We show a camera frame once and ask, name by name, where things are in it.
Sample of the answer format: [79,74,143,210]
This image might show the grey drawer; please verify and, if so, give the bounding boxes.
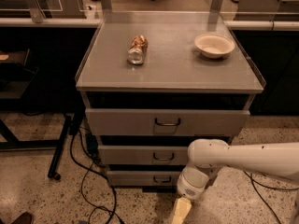
[98,146,188,165]
[85,108,249,136]
[107,171,181,187]

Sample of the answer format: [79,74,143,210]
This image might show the grey drawer cabinet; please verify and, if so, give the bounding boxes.
[75,10,266,194]

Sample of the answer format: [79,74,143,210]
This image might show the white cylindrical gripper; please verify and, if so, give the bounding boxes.
[171,165,215,224]

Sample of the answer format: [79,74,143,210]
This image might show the brown shoe bottom left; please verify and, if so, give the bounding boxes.
[11,212,33,224]

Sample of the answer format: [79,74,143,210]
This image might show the grey top drawer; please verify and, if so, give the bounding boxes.
[85,108,249,136]

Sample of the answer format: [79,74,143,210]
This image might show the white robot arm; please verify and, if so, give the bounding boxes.
[171,139,299,224]

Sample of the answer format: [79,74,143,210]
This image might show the black cable left floor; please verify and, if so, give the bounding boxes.
[68,126,126,224]

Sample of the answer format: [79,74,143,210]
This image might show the crushed orange soda can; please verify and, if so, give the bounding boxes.
[127,35,149,65]

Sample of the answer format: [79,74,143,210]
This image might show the grey middle drawer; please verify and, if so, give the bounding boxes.
[98,146,188,165]

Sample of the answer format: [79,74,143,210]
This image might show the white paper bowl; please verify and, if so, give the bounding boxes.
[194,34,235,59]

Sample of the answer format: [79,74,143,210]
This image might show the black table frame left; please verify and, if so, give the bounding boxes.
[0,49,73,181]

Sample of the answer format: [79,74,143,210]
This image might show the grey bottom drawer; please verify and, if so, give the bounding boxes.
[107,171,181,187]

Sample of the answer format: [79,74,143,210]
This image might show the white horizontal rail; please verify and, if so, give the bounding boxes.
[0,18,299,32]

